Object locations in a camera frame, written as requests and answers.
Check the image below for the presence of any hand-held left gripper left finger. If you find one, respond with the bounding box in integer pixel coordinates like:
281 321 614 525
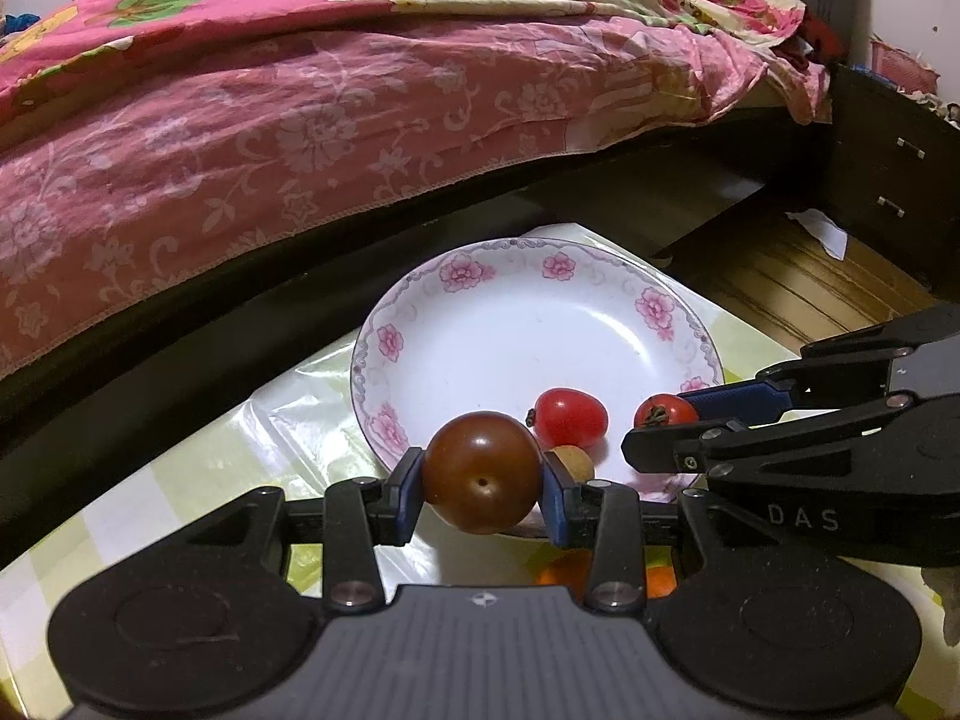
176 448 425 616

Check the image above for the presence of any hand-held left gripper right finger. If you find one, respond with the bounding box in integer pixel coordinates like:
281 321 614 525
541 457 835 614

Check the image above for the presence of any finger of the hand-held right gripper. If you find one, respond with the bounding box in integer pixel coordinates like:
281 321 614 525
622 392 917 482
679 305 960 421

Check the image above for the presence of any small red cherry tomato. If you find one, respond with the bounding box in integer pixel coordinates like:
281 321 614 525
634 394 700 432

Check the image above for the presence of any dark brown round tomato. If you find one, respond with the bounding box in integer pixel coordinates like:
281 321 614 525
424 411 545 535

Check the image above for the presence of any white floral plate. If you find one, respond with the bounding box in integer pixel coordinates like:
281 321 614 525
350 236 726 537

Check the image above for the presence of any small tan longan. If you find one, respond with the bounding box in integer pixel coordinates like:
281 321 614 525
545 445 596 485

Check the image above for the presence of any orange fruit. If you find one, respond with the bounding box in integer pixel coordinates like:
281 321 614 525
536 551 677 601

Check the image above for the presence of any large red cherry tomato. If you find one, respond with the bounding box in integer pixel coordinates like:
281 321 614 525
532 388 608 449

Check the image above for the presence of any white paper scrap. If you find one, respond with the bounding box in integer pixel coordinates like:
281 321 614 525
785 208 849 260

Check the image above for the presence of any dark nightstand with drawers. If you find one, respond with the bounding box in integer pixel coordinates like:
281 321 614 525
829 64 960 308

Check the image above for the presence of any red cloth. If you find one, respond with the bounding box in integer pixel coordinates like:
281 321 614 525
772 10 850 74

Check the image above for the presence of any pink basket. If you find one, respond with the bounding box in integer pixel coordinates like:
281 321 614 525
870 35 941 95

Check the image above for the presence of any pink floral bedsheet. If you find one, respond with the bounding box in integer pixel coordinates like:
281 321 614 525
0 15 833 380

